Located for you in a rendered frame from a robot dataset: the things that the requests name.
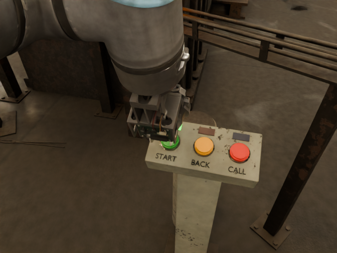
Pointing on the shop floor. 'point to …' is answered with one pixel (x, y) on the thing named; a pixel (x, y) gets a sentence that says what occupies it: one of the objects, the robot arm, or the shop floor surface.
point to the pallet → (235, 7)
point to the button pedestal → (202, 181)
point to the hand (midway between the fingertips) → (168, 126)
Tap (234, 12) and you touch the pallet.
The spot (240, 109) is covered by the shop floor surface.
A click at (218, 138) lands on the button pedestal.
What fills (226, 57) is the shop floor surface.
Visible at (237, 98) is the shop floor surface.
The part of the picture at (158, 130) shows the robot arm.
